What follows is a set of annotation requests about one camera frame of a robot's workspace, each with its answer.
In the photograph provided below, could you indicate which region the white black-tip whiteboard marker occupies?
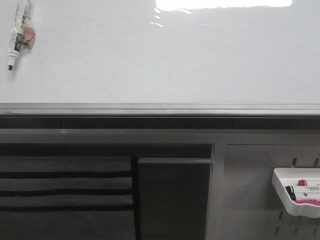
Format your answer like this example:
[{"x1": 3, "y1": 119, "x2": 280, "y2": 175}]
[{"x1": 8, "y1": 0, "x2": 35, "y2": 71}]

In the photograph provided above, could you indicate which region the large white whiteboard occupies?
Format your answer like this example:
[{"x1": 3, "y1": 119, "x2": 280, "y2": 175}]
[{"x1": 0, "y1": 0, "x2": 320, "y2": 117}]

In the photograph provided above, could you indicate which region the grey metal whiteboard stand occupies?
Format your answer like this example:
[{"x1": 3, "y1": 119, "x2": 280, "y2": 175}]
[{"x1": 0, "y1": 129, "x2": 320, "y2": 240}]

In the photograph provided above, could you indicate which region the dark grey flat panel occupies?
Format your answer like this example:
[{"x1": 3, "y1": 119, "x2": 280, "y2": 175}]
[{"x1": 138, "y1": 160, "x2": 211, "y2": 240}]

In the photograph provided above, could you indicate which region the black-capped white marker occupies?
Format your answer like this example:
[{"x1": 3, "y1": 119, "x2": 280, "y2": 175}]
[{"x1": 285, "y1": 185, "x2": 320, "y2": 201}]

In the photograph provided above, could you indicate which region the red-capped white marker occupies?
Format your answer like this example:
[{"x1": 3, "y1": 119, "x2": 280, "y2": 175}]
[{"x1": 297, "y1": 179, "x2": 320, "y2": 187}]

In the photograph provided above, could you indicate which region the red magnet taped on marker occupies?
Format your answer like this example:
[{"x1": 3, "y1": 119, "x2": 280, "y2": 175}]
[{"x1": 22, "y1": 26, "x2": 36, "y2": 45}]

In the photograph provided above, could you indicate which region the white plastic marker tray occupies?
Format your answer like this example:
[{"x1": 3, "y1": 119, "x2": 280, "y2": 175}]
[{"x1": 271, "y1": 167, "x2": 320, "y2": 219}]

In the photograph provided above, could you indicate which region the pink highlighter marker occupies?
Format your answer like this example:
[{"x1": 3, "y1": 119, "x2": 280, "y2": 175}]
[{"x1": 295, "y1": 199, "x2": 320, "y2": 206}]

